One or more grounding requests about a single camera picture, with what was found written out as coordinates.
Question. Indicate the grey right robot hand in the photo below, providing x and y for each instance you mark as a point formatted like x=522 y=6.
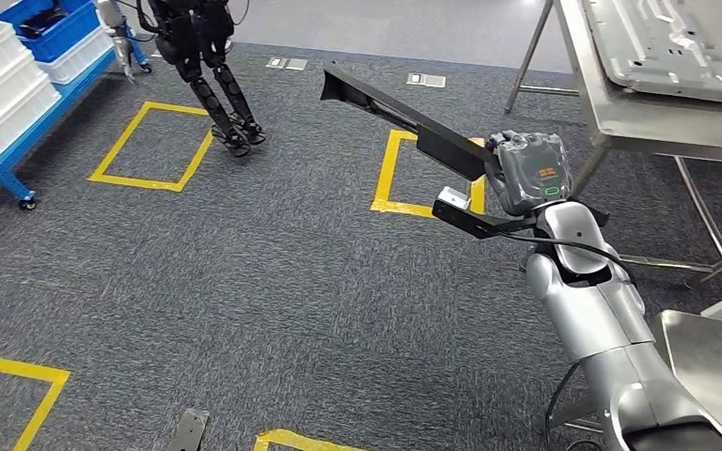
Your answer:
x=532 y=171

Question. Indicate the black plastic plate part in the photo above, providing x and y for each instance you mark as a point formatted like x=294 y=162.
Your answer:
x=398 y=115

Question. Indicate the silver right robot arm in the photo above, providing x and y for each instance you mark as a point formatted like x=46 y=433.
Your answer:
x=591 y=311

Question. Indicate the blue metal shelf rack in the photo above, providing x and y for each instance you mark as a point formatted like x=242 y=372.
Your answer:
x=0 y=168

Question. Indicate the grey floor socket plate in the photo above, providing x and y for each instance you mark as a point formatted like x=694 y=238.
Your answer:
x=296 y=64
x=426 y=80
x=276 y=63

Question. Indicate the yellow floor tape square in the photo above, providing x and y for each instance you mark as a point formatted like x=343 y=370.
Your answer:
x=386 y=174
x=299 y=441

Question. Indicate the grey metal panel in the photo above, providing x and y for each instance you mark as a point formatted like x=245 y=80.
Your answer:
x=660 y=50

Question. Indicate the steel table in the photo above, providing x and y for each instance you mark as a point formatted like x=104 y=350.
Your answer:
x=710 y=373

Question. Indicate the black humanoid robot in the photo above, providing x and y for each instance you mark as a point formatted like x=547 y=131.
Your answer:
x=211 y=93

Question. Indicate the blue plastic crate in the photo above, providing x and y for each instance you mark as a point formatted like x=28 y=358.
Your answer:
x=68 y=34

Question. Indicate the black camera bracket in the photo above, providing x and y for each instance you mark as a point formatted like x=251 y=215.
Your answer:
x=473 y=225

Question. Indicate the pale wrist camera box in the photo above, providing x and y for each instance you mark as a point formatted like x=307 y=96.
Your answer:
x=454 y=198

